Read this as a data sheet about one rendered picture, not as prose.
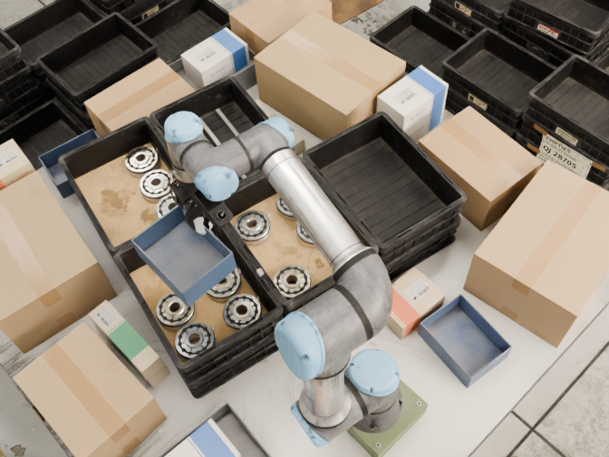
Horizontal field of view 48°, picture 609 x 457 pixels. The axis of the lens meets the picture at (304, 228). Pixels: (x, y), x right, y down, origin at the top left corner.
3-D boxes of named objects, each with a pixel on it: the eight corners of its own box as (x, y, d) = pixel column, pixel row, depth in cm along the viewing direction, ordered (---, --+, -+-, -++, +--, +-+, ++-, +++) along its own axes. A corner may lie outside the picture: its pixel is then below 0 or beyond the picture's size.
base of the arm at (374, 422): (415, 408, 176) (417, 393, 168) (370, 445, 171) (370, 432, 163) (375, 364, 183) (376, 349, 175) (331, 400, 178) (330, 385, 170)
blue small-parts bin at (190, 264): (236, 267, 165) (233, 252, 160) (188, 307, 160) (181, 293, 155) (186, 218, 174) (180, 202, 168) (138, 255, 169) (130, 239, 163)
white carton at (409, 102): (418, 84, 233) (420, 64, 226) (445, 103, 228) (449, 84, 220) (375, 115, 226) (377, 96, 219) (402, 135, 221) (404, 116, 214)
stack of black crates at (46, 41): (95, 46, 345) (72, -11, 317) (130, 76, 333) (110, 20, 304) (25, 88, 331) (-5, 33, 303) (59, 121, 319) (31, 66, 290)
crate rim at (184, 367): (285, 312, 176) (285, 308, 174) (181, 375, 168) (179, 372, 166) (210, 207, 195) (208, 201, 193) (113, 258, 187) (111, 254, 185)
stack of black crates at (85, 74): (141, 87, 329) (116, 10, 291) (180, 121, 316) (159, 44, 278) (70, 132, 315) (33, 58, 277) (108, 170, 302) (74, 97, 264)
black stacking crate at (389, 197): (462, 221, 200) (468, 199, 191) (380, 272, 192) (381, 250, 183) (381, 135, 219) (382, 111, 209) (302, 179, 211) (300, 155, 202)
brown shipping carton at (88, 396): (167, 418, 183) (153, 397, 170) (100, 479, 176) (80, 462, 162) (101, 345, 196) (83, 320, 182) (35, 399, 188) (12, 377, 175)
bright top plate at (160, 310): (201, 310, 183) (201, 309, 182) (169, 333, 180) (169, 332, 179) (180, 285, 187) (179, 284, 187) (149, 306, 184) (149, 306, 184)
